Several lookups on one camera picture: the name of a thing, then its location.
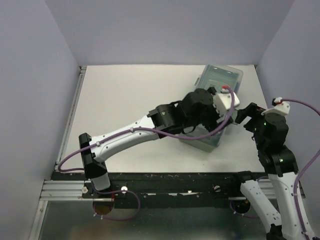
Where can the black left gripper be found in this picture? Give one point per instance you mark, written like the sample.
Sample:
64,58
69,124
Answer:
213,125

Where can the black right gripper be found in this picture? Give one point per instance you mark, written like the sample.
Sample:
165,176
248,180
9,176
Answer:
253,110

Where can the green plastic tool box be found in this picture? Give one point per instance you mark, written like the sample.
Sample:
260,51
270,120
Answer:
215,76

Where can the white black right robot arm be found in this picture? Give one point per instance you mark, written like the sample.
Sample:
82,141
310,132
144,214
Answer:
289,220

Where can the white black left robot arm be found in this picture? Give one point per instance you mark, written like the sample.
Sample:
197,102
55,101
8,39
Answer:
178,119

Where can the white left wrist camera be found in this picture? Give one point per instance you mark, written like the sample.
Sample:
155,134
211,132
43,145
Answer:
222,101

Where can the black mounting base rail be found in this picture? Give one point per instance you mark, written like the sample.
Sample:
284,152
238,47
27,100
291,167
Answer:
163,190

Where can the aluminium extrusion frame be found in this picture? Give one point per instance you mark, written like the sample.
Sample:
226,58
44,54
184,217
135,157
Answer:
65,190

